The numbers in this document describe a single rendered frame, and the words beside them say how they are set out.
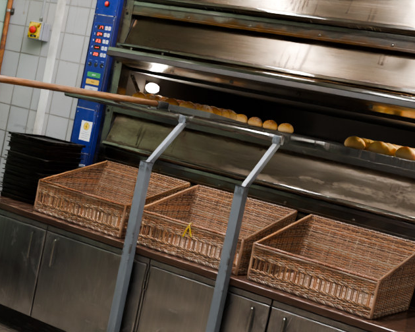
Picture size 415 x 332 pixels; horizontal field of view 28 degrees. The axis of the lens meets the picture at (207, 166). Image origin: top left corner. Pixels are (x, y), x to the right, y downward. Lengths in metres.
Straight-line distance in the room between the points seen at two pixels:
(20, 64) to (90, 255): 1.53
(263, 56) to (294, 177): 0.60
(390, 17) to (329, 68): 0.35
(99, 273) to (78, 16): 1.57
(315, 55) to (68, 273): 1.50
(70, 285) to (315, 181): 1.21
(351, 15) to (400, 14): 0.22
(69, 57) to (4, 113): 0.57
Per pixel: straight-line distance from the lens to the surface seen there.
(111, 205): 3.74
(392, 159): 3.64
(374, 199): 3.65
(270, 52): 3.94
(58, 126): 4.64
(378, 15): 3.74
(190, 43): 4.17
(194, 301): 3.44
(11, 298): 4.10
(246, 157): 3.94
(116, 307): 3.61
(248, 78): 3.80
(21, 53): 4.90
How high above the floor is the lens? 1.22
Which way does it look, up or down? 4 degrees down
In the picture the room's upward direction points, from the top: 12 degrees clockwise
